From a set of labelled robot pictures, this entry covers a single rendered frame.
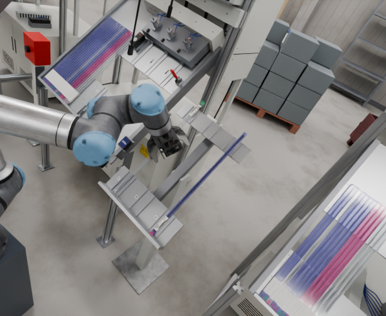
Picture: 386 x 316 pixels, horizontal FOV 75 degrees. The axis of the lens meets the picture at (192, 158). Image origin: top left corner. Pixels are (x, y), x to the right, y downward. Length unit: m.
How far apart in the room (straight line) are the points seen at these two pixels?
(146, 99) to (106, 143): 0.15
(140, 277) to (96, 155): 1.19
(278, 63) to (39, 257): 3.22
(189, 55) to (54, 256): 1.30
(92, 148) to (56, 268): 1.20
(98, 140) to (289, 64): 3.28
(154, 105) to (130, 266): 1.22
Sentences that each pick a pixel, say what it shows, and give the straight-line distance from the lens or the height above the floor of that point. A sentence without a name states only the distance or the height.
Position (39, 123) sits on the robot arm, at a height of 1.16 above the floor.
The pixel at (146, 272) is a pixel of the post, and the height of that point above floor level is 0.01.
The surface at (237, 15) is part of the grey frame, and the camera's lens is 1.24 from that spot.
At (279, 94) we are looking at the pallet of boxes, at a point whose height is 0.42.
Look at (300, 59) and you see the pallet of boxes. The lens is 3.64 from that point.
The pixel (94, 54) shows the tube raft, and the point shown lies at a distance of 1.54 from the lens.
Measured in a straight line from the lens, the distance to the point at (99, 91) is 1.39.
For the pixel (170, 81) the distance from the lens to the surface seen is 1.27.
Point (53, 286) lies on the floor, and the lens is 1.63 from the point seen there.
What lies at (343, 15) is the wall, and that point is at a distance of 8.05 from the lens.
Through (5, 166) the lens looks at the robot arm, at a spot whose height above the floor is 0.81.
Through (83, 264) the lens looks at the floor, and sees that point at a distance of 1.67.
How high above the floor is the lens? 1.51
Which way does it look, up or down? 37 degrees down
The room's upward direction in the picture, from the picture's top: 24 degrees clockwise
